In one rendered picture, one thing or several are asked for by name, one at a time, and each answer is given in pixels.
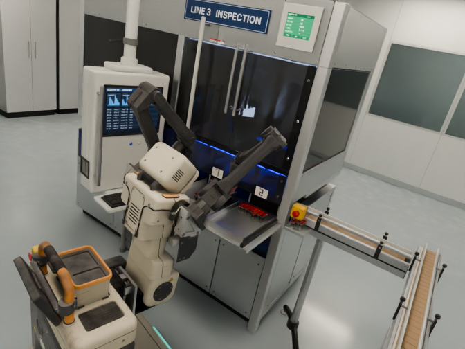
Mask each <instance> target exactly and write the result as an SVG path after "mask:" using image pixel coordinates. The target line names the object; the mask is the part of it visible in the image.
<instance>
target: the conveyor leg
mask: <svg viewBox="0 0 465 349"><path fill-rule="evenodd" d="M324 243H325V241H323V240H321V239H318V238H317V240H316V243H315V246H314V248H313V252H312V254H311V258H310V261H309V264H308V267H307V270H306V273H305V275H304V280H303V282H302V286H301V288H300V292H299V294H298V298H297V301H296V303H295V307H294V309H293V313H292V315H291V320H290V321H291V322H292V323H294V324H296V323H297V322H298V319H299V316H300V313H301V310H302V306H303V304H304V301H305V298H306V296H307V292H308V290H309V286H310V284H311V280H312V278H313V274H314V271H315V269H316V265H317V264H318V260H319V257H320V254H321V251H322V248H323V245H324Z"/></svg>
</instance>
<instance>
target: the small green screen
mask: <svg viewBox="0 0 465 349"><path fill-rule="evenodd" d="M323 11H324V8H321V7H315V6H306V5H300V4H295V3H284V9H283V13H282V18H281V22H280V27H279V31H278V34H277V40H276V44H275V45H276V46H281V47H285V48H292V49H295V50H299V51H305V52H309V53H312V52H313V49H314V46H315V42H316V38H317V35H318V30H319V27H320V22H321V19H322V14H323Z"/></svg>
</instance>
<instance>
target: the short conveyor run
mask: <svg viewBox="0 0 465 349"><path fill-rule="evenodd" d="M329 210H330V208H329V207H327V211H325V213H323V212H320V211H318V210H316V209H314V208H312V207H309V208H308V211H307V215H306V217H305V218H304V219H303V220H306V224H305V226H306V227H307V228H310V229H311V232H310V233H309V234H310V235H312V236H314V237H316V238H318V239H321V240H323V241H325V242H327V243H329V244H331V245H333V246H335V247H338V248H339V249H342V250H343V251H346V252H348V253H350V254H352V255H354V256H356V257H358V258H360V259H362V260H365V261H367V262H369V263H371V264H373V265H375V266H377V267H380V268H382V269H384V270H386V271H388V272H390V273H391V274H394V275H396V276H398V277H400V278H402V279H404V277H405V275H406V273H407V271H408V268H409V266H410V263H411V260H412V256H411V255H412V251H410V250H408V249H405V248H403V247H400V246H399V245H397V244H394V243H392V242H389V241H387V238H388V237H387V235H388V234H389V233H388V232H385V235H384V236H383V238H380V237H378V236H376V235H373V234H371V233H368V232H367V231H364V230H362V229H359V228H357V227H355V226H352V225H351V224H348V223H346V222H344V221H341V220H339V219H336V218H335V217H332V216H330V215H329ZM403 251H404V252H403Z"/></svg>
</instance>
